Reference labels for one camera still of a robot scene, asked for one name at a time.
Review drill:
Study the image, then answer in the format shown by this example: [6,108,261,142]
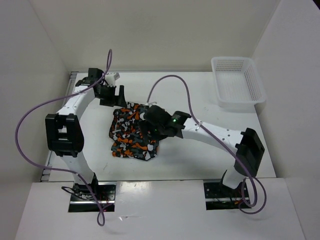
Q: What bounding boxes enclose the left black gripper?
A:
[96,84,127,108]

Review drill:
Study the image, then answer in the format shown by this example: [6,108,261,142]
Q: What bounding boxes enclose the orange camouflage shorts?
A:
[108,102,160,161]

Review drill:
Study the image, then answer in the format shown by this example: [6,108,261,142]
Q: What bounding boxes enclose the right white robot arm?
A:
[138,105,265,197]

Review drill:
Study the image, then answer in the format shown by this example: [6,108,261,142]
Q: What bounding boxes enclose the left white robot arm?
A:
[45,68,127,200]

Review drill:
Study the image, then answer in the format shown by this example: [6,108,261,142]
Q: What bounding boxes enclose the white plastic basket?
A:
[211,56,267,109]

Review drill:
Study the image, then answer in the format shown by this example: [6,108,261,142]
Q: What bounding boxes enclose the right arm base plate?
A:
[203,179,251,211]

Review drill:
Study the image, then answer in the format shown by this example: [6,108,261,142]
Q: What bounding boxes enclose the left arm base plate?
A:
[61,182,117,213]

